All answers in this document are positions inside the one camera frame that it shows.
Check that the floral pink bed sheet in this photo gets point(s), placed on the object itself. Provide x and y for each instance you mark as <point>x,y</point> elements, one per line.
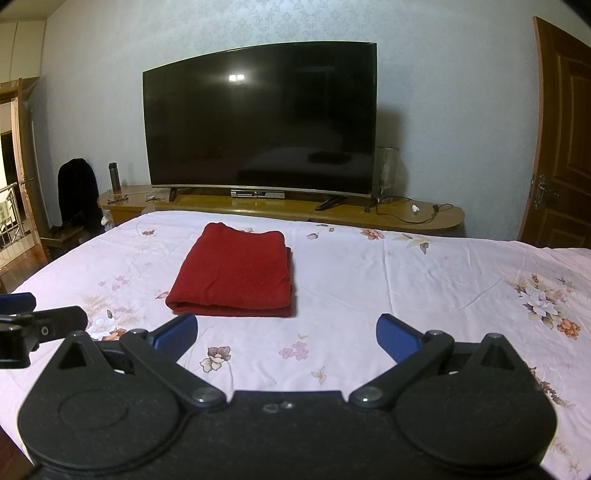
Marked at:
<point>415,286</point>

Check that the eyeglasses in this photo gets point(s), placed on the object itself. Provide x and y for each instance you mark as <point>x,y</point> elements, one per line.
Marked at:
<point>118,199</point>

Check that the red knitted sweater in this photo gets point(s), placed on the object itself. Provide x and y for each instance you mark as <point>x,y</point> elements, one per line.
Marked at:
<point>235,272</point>

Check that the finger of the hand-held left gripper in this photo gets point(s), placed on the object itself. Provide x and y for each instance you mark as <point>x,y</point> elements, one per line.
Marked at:
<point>16,303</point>
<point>64,321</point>

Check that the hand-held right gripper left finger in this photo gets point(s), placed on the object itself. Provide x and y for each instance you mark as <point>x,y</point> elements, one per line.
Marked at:
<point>178,333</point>

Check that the wooden television stand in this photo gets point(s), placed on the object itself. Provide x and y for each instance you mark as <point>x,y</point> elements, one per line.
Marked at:
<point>286,211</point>

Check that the light wooden door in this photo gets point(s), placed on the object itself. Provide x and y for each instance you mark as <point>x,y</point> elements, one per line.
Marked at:
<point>25,184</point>

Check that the clear glass vase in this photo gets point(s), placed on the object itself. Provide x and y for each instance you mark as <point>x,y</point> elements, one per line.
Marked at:
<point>387,173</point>

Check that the black jacket on chair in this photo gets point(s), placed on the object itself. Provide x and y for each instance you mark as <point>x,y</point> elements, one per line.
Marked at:
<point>78,194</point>

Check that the silver set-top box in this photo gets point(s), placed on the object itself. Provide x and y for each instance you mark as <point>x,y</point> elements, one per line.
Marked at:
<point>257,194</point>

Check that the dark drinking bottle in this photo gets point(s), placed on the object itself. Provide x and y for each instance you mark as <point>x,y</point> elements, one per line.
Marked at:
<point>114,177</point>

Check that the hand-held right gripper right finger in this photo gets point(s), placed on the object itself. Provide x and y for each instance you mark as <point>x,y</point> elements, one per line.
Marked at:
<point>396,333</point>

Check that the brown wooden door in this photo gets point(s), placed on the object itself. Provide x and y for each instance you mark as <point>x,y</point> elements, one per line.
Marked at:
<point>563,138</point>

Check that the large black television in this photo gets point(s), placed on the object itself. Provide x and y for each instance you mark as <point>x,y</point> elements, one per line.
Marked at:
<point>258,124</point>

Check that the metal balcony railing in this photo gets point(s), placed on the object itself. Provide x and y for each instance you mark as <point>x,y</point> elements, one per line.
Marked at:
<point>9,221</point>

